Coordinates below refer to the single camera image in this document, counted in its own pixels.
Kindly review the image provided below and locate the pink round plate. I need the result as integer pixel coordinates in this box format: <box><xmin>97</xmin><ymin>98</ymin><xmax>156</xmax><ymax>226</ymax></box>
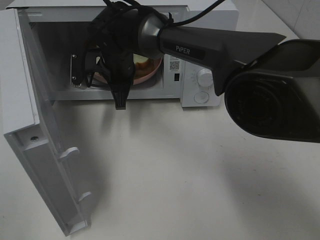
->
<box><xmin>92</xmin><ymin>58</ymin><xmax>163</xmax><ymax>86</ymax></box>

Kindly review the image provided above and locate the round door release button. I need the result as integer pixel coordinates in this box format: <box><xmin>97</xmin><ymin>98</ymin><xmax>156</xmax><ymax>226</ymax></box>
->
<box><xmin>194</xmin><ymin>91</ymin><xmax>210</xmax><ymax>104</ymax></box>

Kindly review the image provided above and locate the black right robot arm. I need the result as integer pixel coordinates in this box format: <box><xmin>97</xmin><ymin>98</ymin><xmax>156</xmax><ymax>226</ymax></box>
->
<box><xmin>82</xmin><ymin>0</ymin><xmax>320</xmax><ymax>143</ymax></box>

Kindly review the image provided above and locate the lower white timer knob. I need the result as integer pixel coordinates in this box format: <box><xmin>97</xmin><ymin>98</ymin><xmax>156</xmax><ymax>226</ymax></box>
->
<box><xmin>196</xmin><ymin>68</ymin><xmax>214</xmax><ymax>88</ymax></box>

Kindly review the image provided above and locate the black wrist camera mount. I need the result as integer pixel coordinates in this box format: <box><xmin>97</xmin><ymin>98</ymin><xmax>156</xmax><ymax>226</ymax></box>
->
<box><xmin>70</xmin><ymin>48</ymin><xmax>101</xmax><ymax>88</ymax></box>

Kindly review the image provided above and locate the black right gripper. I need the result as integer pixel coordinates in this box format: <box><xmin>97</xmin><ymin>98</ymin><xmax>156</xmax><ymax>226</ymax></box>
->
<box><xmin>86</xmin><ymin>1</ymin><xmax>140</xmax><ymax>110</ymax></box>

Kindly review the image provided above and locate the white bread sandwich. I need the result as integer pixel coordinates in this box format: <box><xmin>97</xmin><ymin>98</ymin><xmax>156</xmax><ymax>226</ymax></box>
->
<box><xmin>133</xmin><ymin>54</ymin><xmax>154</xmax><ymax>71</ymax></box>

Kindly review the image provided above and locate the white warning label sticker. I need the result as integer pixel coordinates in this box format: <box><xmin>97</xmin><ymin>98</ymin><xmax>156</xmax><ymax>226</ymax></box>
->
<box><xmin>168</xmin><ymin>55</ymin><xmax>184</xmax><ymax>72</ymax></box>

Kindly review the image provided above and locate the white microwave door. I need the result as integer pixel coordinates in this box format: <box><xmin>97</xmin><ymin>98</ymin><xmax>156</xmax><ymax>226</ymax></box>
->
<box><xmin>0</xmin><ymin>8</ymin><xmax>89</xmax><ymax>236</ymax></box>

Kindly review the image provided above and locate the black camera cable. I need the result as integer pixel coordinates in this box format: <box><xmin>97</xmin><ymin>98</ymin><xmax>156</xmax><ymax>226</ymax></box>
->
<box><xmin>82</xmin><ymin>0</ymin><xmax>226</xmax><ymax>88</ymax></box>

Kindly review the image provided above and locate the white microwave oven body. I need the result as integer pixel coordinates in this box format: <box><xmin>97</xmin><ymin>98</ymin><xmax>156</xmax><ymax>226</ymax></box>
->
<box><xmin>9</xmin><ymin>0</ymin><xmax>239</xmax><ymax>109</ymax></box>

